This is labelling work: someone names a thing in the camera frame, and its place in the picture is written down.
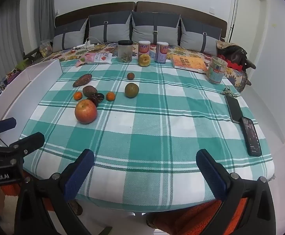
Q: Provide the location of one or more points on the black phone with lit screen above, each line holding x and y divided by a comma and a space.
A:
251, 137

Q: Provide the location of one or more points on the bunch of keys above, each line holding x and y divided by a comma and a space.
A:
229, 93

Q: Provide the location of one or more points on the red cloth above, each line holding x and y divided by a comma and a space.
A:
235, 66

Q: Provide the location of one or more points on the clear bag of snacks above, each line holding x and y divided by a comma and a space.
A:
45, 50

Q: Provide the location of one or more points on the small brown round fruit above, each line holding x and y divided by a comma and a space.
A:
131, 76

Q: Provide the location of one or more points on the dark dried fruit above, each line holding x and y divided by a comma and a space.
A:
97, 98

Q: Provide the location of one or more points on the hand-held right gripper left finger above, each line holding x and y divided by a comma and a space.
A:
80, 173

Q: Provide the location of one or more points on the pink snack packet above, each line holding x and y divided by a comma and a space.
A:
85, 60

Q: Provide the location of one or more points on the pink canister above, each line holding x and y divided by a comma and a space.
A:
144, 48

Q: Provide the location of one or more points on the small orange tangerine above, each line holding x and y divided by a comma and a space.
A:
78, 96
110, 96

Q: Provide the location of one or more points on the green checked tablecloth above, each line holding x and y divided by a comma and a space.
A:
142, 137

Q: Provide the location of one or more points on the red apple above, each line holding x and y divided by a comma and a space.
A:
85, 112

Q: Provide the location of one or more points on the white snack packet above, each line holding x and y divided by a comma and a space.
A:
102, 58

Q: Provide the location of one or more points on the purple canister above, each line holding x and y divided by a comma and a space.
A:
161, 52

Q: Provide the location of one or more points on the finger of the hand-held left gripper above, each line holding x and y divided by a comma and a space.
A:
2, 125
28, 143

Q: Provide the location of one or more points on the green-brown round orange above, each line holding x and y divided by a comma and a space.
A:
132, 90

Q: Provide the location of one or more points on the brown kiwi fruit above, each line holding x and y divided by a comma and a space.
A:
89, 90

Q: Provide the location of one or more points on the white board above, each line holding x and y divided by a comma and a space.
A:
22, 95

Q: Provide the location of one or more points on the white wall switch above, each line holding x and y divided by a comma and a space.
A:
212, 10

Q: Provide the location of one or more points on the white power strip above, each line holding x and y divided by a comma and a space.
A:
88, 45

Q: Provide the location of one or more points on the orange book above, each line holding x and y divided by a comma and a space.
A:
189, 63

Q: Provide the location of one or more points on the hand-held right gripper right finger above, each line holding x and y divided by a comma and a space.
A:
212, 173

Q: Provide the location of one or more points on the reddish-brown sweet potato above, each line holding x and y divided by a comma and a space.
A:
82, 80

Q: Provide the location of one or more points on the grey curtain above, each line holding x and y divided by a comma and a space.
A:
5, 41

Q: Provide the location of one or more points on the white door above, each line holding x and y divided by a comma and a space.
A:
247, 17

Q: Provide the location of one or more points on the grey cushion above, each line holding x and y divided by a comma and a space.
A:
109, 28
198, 38
154, 29
70, 38

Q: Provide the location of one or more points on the black bag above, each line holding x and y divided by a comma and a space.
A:
235, 52

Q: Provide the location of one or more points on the clear jar with black lid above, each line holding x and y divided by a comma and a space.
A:
125, 52

